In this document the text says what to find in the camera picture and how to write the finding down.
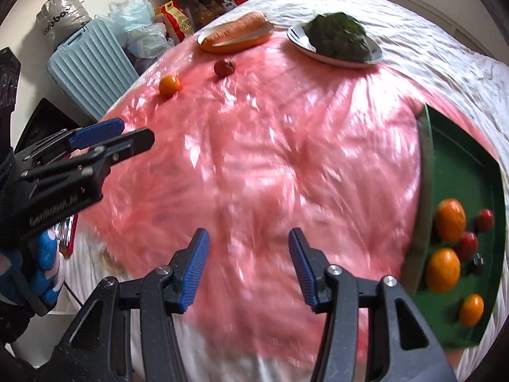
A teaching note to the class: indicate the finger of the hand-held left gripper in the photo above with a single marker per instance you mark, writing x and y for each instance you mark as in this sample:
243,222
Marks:
131,143
95,131

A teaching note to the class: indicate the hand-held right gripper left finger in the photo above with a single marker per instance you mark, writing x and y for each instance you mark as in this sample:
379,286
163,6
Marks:
195,270

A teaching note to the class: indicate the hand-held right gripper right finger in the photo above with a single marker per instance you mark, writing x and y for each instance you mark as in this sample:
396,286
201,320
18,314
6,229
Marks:
304,270

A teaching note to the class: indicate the small orange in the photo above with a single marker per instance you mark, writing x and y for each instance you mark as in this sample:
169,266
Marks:
471,309
169,85

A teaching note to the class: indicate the small red apple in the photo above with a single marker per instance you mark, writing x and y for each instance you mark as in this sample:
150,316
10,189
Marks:
224,67

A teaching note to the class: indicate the large orange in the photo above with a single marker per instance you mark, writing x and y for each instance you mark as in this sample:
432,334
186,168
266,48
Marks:
443,269
450,219

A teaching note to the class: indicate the dark purple plum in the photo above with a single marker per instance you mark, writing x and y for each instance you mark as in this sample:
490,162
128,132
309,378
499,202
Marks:
477,264

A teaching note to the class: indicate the green rectangular tray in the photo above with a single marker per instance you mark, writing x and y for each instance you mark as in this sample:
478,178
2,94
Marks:
457,167

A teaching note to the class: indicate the person's left hand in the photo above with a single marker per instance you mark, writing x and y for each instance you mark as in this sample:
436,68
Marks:
45,250

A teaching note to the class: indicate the red-edged flat object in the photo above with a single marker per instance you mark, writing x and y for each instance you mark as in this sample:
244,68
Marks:
65,230

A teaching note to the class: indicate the dark flat object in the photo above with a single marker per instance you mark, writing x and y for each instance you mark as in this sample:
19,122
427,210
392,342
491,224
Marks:
43,117

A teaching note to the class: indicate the light blue ribbed suitcase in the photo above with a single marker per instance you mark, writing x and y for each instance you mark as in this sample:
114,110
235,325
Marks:
87,59

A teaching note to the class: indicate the clear bluish plastic bag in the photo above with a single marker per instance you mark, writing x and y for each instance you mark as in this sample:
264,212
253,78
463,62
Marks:
135,20

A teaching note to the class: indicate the grey printed bag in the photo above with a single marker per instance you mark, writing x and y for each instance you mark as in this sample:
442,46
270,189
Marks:
59,12

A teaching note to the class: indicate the red plastic sheet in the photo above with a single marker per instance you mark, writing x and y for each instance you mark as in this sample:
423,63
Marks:
258,147

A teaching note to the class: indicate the red yellow rice bag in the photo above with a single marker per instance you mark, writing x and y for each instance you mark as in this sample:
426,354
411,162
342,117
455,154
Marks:
177,18

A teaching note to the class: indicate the orange oval plate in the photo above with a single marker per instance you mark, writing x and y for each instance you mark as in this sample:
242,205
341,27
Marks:
238,47

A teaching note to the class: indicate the yellow oil bottle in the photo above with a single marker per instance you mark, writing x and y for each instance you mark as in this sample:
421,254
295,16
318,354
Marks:
208,12

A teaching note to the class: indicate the carrot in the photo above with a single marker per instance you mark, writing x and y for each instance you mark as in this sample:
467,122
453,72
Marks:
238,26

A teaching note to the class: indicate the silver metal plate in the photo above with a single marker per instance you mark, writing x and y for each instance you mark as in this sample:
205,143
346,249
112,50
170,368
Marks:
298,38

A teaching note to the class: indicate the dark leafy vegetable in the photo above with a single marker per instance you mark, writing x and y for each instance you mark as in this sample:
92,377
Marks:
338,34

